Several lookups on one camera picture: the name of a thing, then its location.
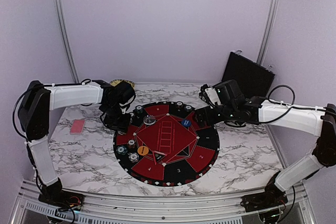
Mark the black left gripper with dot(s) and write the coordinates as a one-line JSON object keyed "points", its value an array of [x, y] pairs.
{"points": [[123, 126]]}

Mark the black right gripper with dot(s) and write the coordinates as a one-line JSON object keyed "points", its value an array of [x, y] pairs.
{"points": [[200, 113]]}

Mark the blue green chip pile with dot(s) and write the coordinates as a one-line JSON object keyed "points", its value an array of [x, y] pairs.
{"points": [[187, 108], [121, 150]]}

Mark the blue round blind button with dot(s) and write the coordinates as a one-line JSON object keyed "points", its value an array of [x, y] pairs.
{"points": [[186, 123]]}

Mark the small orange black chip pile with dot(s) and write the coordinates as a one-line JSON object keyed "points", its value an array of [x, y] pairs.
{"points": [[131, 143]]}

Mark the clear round dealer button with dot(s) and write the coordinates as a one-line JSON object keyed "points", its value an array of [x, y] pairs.
{"points": [[149, 120]]}

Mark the red playing card deck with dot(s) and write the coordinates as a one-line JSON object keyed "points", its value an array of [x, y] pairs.
{"points": [[77, 127]]}

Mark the orange round blind button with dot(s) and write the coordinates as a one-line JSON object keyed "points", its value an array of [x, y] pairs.
{"points": [[143, 150]]}

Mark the black triangular button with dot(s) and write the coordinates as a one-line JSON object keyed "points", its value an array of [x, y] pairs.
{"points": [[157, 156]]}

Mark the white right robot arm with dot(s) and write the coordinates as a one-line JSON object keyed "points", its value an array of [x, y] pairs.
{"points": [[226, 103]]}

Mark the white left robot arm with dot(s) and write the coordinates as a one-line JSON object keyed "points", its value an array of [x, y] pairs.
{"points": [[32, 111]]}

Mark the woven bamboo tray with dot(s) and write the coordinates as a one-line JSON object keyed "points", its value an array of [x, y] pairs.
{"points": [[115, 82]]}

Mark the round red black poker mat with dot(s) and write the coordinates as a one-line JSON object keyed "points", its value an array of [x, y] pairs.
{"points": [[191, 151]]}

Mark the black poker chip case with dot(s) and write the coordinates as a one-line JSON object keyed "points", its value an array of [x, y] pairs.
{"points": [[252, 79]]}

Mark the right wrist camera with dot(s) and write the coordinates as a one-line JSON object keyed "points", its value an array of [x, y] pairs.
{"points": [[209, 95]]}

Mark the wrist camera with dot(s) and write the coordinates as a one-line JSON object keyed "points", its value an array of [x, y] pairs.
{"points": [[125, 95], [209, 95]]}

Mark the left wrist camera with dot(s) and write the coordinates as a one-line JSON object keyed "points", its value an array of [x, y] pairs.
{"points": [[125, 95]]}

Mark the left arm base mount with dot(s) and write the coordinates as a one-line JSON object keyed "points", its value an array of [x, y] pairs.
{"points": [[56, 196]]}

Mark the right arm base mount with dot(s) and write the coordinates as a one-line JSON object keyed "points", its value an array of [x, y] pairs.
{"points": [[272, 196]]}

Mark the aluminium front rail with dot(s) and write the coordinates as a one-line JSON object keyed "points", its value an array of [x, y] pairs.
{"points": [[213, 208]]}

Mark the right aluminium wall post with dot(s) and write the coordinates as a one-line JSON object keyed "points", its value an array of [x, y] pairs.
{"points": [[273, 7]]}

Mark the aluminium wall post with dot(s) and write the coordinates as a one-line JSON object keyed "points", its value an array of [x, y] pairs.
{"points": [[273, 7], [65, 40]]}

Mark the left aluminium wall post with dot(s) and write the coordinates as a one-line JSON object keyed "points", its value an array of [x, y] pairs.
{"points": [[65, 40]]}

